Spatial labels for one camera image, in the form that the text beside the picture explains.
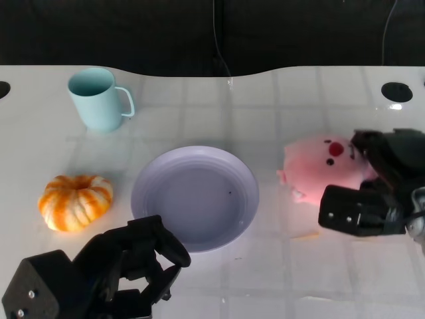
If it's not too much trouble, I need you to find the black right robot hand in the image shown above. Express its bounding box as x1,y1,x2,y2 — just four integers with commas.
350,128,425,213

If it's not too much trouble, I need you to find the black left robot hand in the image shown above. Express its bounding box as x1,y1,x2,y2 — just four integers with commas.
71,215,192,319

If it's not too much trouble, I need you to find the pink plush doll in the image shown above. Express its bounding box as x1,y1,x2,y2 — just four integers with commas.
276,132,379,205

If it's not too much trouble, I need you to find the lavender plastic plate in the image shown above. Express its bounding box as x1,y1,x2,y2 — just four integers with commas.
130,145,260,255

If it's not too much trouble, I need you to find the orange white striped pumpkin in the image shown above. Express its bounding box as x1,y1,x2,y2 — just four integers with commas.
37,174,114,233

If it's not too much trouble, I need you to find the light blue plastic mug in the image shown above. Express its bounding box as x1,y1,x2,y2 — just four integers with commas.
67,67,136,134

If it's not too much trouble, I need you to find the black backdrop curtain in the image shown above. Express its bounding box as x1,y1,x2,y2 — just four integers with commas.
0,0,425,78

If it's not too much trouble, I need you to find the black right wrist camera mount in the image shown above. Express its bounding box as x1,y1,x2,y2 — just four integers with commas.
317,185,410,238

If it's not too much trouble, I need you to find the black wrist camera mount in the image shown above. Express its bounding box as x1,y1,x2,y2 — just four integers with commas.
317,185,410,238
1,249,76,319

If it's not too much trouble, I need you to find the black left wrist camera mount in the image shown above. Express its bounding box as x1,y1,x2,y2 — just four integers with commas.
1,249,76,319

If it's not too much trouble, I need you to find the thin white cable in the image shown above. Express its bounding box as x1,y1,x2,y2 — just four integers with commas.
381,0,398,66
212,0,232,80

